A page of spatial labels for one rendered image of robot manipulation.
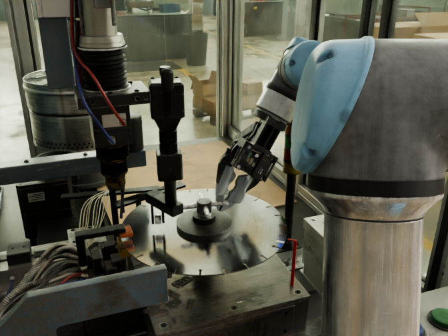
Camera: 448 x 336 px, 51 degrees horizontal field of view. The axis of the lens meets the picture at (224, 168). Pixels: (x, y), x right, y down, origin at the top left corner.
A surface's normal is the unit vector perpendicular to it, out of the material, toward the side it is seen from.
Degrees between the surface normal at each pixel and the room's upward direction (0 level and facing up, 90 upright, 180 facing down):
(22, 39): 90
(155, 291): 90
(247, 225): 0
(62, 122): 90
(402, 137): 71
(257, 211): 0
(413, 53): 26
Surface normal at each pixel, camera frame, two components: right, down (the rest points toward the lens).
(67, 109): 0.09, 0.40
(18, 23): 0.35, 0.37
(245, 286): 0.00, -0.92
